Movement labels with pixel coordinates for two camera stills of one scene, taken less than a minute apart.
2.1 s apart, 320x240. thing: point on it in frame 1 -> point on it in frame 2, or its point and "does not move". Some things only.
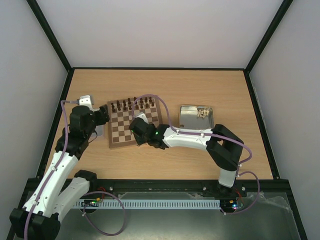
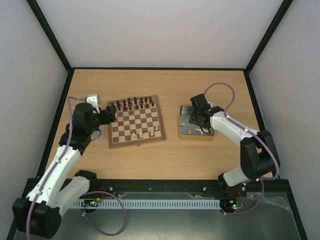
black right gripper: (136, 129) -> (195, 119)
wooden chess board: (120, 113) does not move
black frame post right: (283, 8) does not move
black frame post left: (49, 33) does not move
